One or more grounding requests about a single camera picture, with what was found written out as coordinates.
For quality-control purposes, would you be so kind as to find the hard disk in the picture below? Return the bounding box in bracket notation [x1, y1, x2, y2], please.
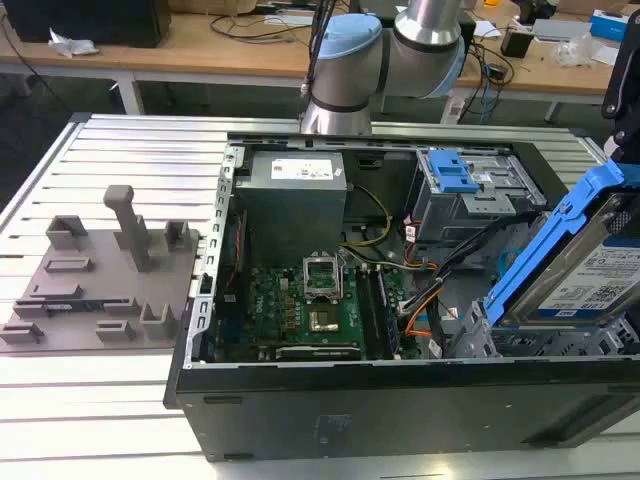
[482, 160, 640, 331]

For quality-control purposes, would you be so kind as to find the RAM stick in slot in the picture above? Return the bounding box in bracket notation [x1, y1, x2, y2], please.
[374, 267, 402, 352]

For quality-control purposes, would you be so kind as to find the black RAM slot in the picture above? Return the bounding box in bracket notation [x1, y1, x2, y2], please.
[355, 267, 384, 359]

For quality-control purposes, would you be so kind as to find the clear plastic bag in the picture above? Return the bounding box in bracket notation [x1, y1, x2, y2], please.
[553, 33, 609, 66]

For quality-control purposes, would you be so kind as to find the blue cardboard box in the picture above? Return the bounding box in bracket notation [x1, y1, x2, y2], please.
[589, 8, 632, 44]

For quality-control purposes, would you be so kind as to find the grey flat device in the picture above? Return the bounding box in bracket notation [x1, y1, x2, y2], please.
[530, 18, 586, 42]

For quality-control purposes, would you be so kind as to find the small black box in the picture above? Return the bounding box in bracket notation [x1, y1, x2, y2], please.
[500, 27, 534, 59]

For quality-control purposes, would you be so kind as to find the white paper sheet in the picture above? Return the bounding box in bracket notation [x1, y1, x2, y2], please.
[472, 19, 502, 40]

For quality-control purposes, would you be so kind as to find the blue plastic drive latch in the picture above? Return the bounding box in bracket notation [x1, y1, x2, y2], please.
[428, 149, 482, 195]

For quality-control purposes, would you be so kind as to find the metal optical drive cage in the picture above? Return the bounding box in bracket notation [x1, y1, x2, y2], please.
[407, 148, 549, 246]

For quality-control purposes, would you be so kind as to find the metal locking lever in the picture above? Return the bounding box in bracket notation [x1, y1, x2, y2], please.
[337, 248, 348, 307]

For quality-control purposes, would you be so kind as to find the grey power supply unit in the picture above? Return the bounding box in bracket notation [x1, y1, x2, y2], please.
[233, 150, 349, 256]

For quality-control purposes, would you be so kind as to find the metal socket cover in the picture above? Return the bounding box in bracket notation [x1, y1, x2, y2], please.
[302, 254, 342, 302]

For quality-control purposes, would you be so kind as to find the CPU socket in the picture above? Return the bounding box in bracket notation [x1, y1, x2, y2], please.
[307, 305, 341, 335]

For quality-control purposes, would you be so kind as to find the black open PC case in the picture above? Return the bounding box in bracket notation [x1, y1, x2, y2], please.
[164, 130, 640, 464]

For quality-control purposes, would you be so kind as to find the black graphics card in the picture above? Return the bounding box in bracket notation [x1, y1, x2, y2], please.
[274, 343, 364, 362]

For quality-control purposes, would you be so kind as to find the green motherboard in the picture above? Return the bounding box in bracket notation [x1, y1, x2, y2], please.
[214, 264, 416, 362]

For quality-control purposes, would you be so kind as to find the long wooden desk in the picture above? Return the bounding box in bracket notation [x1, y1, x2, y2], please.
[0, 7, 640, 124]

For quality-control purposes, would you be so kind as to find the large black box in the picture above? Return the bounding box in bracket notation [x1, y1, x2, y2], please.
[2, 0, 172, 50]

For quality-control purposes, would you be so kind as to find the crumpled white plastic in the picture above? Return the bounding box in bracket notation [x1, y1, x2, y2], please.
[47, 27, 100, 57]

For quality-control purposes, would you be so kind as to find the grey parts rack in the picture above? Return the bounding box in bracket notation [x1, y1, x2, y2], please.
[0, 184, 202, 357]

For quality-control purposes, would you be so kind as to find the RAM stick on rack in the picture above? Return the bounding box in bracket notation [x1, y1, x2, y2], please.
[43, 298, 109, 314]

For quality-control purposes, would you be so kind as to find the black sleeved power wire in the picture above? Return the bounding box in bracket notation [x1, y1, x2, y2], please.
[399, 212, 546, 314]

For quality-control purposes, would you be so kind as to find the yellow and black wire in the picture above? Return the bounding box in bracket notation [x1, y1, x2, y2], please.
[339, 183, 396, 250]

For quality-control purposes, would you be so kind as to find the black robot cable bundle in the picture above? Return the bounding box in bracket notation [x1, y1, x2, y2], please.
[304, 0, 342, 97]

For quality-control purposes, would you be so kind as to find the orange flat wire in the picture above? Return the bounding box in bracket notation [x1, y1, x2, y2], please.
[404, 299, 435, 342]

